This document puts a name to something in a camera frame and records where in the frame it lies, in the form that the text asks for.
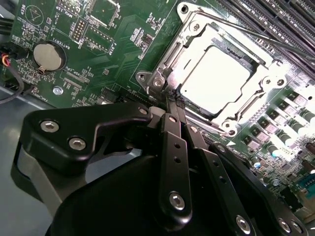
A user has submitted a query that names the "silver square CPU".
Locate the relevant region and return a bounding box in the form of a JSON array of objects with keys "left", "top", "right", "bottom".
[{"left": 179, "top": 45, "right": 252, "bottom": 117}]

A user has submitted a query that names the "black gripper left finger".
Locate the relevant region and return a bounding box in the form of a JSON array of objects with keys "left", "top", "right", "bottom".
[{"left": 11, "top": 95, "right": 193, "bottom": 226}]

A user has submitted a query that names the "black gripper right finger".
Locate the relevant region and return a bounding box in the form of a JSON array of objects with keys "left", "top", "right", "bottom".
[{"left": 177, "top": 95, "right": 310, "bottom": 236}]

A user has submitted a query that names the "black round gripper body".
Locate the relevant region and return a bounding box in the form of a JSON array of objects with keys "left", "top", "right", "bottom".
[{"left": 48, "top": 154, "right": 239, "bottom": 236}]

